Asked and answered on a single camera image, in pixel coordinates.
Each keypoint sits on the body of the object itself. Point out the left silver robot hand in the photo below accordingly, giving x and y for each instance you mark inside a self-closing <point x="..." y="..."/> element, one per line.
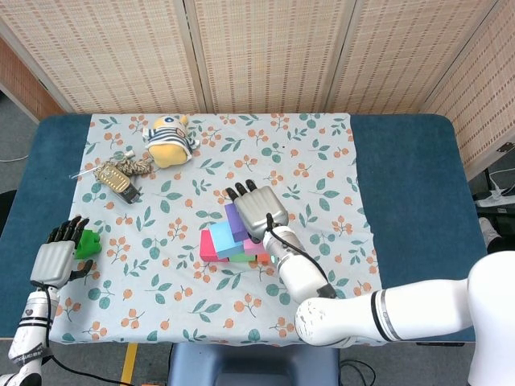
<point x="54" y="261"/>

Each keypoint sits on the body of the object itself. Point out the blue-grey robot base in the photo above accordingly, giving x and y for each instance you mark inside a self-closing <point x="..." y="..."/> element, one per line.
<point x="253" y="366"/>

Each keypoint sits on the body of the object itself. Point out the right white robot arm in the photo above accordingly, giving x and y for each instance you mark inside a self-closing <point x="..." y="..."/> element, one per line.
<point x="362" y="305"/>

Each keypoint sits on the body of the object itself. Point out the blue foam cube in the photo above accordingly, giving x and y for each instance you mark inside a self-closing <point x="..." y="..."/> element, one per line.
<point x="223" y="239"/>

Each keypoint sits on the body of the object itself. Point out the green tin can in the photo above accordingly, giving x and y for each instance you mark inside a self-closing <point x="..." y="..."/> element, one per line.
<point x="116" y="183"/>

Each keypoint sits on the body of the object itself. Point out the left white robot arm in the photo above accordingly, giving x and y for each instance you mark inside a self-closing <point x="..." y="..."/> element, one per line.
<point x="32" y="325"/>

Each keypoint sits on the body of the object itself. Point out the purple foam cube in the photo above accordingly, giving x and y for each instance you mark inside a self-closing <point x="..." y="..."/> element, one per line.
<point x="235" y="221"/>

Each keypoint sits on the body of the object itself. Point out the green toy building block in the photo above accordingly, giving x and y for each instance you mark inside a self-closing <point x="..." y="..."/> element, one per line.
<point x="88" y="243"/>

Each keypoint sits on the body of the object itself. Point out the small white cap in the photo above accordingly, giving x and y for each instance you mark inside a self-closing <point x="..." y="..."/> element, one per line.
<point x="129" y="153"/>

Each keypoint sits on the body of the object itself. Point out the green foam cube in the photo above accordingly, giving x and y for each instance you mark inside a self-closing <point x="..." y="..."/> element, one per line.
<point x="242" y="257"/>

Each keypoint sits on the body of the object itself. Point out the orange foam cube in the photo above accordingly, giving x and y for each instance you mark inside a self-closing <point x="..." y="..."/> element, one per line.
<point x="263" y="257"/>

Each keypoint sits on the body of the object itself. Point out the red foam cube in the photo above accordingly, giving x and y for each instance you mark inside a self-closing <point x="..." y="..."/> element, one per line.
<point x="207" y="249"/>

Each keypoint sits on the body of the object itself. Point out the yellow striped plush toy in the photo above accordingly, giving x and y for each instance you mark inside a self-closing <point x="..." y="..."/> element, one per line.
<point x="169" y="144"/>

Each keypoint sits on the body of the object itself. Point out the pink foam cube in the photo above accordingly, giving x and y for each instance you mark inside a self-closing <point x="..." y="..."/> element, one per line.
<point x="252" y="247"/>

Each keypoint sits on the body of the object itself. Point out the woven folding screen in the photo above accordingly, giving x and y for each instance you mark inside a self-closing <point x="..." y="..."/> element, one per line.
<point x="261" y="52"/>

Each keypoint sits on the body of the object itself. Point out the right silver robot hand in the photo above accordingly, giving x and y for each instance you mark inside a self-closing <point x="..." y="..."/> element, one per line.
<point x="259" y="209"/>

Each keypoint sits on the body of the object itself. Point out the floral print tablecloth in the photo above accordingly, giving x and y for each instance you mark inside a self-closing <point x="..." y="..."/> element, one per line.
<point x="161" y="289"/>

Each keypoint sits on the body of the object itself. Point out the white shoe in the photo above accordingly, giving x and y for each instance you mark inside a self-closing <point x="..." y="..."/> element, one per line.
<point x="487" y="231"/>

